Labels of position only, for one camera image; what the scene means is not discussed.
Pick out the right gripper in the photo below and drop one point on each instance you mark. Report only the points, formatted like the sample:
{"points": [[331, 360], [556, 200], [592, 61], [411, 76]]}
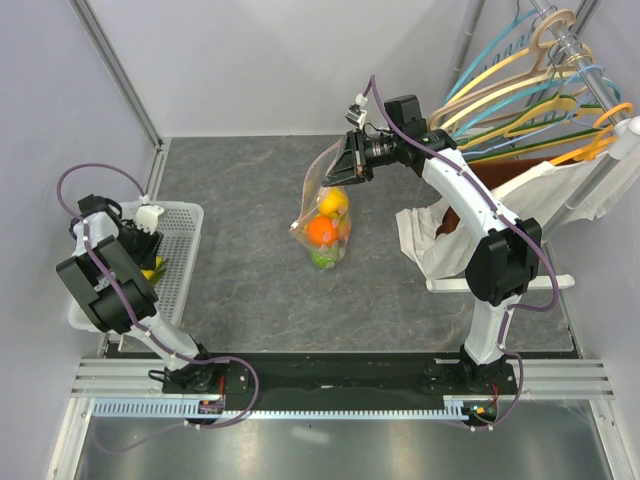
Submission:
{"points": [[352, 167]]}

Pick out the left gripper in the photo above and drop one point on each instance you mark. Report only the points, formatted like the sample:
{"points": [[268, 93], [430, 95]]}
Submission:
{"points": [[146, 257]]}

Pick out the yellow pear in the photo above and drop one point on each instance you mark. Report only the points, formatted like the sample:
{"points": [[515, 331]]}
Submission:
{"points": [[333, 201]]}

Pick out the yellow banana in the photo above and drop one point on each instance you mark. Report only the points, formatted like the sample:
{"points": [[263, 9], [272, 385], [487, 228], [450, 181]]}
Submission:
{"points": [[154, 275]]}

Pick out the clear zip top bag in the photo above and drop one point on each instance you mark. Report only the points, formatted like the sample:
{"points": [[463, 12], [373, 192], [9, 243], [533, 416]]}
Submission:
{"points": [[311, 188]]}

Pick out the orange fruit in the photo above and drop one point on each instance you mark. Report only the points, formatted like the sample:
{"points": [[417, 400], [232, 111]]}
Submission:
{"points": [[322, 231]]}

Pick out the green custard apple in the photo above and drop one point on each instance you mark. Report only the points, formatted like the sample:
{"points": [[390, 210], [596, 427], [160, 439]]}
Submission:
{"points": [[325, 259]]}

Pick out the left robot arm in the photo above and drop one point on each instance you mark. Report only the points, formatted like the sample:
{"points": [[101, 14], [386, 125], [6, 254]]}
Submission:
{"points": [[110, 276]]}

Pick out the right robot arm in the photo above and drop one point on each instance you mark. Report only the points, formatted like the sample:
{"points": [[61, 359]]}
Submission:
{"points": [[505, 259]]}

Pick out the brown box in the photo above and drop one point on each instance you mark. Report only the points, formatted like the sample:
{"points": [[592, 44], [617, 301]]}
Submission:
{"points": [[493, 174]]}

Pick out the teal hanger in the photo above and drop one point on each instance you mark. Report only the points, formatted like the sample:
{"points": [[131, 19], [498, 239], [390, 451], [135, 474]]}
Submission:
{"points": [[568, 52]]}

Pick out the green hanger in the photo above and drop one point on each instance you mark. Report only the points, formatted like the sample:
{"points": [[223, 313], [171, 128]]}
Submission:
{"points": [[541, 129]]}

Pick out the yellow hanger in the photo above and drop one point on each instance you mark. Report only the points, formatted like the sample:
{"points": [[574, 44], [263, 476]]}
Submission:
{"points": [[557, 102]]}

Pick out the white cloth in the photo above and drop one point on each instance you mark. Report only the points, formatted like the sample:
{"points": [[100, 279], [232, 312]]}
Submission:
{"points": [[537, 193]]}

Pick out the beige wooden hanger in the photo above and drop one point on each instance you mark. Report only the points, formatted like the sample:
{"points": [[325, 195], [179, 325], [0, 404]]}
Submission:
{"points": [[513, 74]]}

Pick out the orange hanger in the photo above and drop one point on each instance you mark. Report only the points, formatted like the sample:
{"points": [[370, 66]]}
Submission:
{"points": [[603, 138]]}

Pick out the light blue hanger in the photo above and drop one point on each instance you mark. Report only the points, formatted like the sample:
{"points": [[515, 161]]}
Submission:
{"points": [[560, 86]]}

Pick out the white clothes rack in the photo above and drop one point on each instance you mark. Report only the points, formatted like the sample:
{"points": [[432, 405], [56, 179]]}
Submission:
{"points": [[517, 97]]}

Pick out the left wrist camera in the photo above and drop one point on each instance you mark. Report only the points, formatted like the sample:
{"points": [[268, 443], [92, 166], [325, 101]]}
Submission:
{"points": [[148, 215]]}

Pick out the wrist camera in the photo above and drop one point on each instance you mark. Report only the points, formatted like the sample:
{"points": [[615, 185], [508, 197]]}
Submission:
{"points": [[356, 113], [148, 215]]}

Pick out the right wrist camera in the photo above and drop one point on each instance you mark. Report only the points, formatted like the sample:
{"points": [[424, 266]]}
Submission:
{"points": [[356, 113]]}

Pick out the white cable duct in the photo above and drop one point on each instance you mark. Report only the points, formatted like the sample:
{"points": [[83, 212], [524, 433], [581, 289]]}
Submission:
{"points": [[193, 409]]}

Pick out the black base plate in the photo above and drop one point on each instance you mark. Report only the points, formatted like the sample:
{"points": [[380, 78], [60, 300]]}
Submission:
{"points": [[341, 382]]}

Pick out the aluminium frame post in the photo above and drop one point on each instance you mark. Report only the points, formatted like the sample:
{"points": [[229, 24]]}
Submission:
{"points": [[107, 52]]}

